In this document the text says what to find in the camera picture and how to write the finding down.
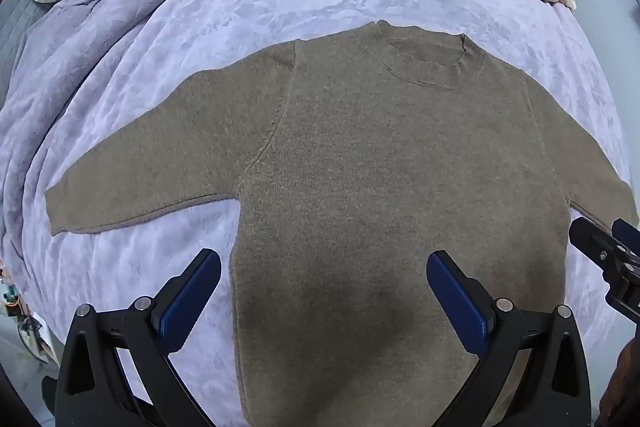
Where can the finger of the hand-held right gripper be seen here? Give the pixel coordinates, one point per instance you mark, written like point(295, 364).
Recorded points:
point(595, 244)
point(627, 234)

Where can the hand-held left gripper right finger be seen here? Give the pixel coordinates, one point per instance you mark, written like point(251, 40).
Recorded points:
point(457, 302)

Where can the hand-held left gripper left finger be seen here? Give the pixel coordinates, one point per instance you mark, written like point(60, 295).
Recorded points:
point(190, 302)

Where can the olive knit sweater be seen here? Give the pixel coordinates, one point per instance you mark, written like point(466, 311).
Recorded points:
point(375, 157)

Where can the person's right forearm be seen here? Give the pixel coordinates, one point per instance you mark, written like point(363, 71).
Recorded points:
point(625, 387)

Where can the lavender plush blanket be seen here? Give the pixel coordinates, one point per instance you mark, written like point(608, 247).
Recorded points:
point(200, 7)

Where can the grey quilted sofa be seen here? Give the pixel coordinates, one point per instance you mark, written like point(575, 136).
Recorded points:
point(15, 22)

